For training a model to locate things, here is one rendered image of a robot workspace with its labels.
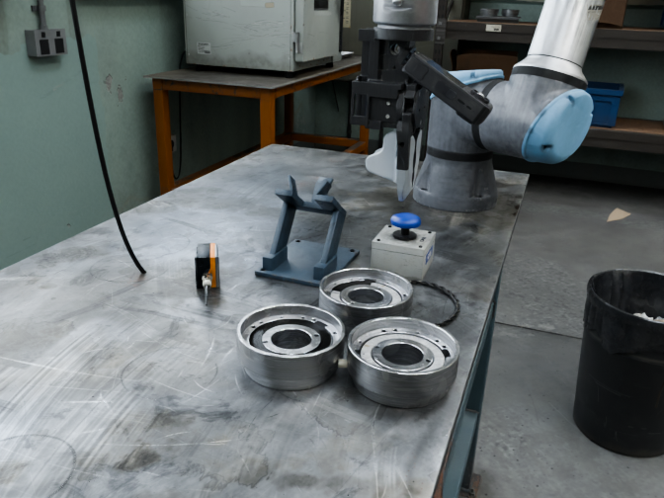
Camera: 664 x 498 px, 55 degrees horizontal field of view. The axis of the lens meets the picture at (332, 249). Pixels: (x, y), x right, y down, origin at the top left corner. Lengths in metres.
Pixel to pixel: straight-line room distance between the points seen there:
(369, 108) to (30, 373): 0.47
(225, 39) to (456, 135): 2.02
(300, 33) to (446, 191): 1.84
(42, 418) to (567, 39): 0.85
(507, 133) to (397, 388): 0.56
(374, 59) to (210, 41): 2.28
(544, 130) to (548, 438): 1.15
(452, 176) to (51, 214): 1.87
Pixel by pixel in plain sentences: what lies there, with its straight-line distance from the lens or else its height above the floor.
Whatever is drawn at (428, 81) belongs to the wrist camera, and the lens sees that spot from 0.77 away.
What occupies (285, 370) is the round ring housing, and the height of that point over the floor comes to 0.83.
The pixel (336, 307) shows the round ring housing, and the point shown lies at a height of 0.83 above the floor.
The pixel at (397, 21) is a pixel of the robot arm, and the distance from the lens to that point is 0.77.
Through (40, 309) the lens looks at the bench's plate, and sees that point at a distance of 0.79.
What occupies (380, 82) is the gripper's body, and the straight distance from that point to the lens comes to 0.79.
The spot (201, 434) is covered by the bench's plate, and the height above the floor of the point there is 0.80.
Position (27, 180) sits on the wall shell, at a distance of 2.56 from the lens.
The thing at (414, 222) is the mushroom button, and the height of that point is 0.87.
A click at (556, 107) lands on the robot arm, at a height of 1.00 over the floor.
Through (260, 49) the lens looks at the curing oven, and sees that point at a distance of 2.93.
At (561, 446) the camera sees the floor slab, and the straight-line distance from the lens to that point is 1.94.
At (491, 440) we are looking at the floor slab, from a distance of 1.90.
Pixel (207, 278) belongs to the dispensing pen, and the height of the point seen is 0.83.
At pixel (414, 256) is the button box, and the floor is 0.83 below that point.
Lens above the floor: 1.15
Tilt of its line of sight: 22 degrees down
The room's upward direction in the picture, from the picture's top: 2 degrees clockwise
